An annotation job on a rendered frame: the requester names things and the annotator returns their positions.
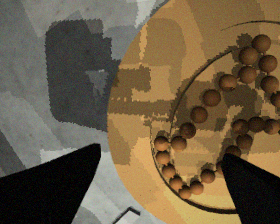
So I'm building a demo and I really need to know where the round wooden bead board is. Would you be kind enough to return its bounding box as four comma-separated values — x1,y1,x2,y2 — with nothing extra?
106,0,280,224

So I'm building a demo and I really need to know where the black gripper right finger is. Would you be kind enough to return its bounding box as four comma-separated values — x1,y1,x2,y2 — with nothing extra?
221,153,280,224

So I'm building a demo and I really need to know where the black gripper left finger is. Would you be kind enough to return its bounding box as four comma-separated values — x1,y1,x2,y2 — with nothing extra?
0,143,101,224

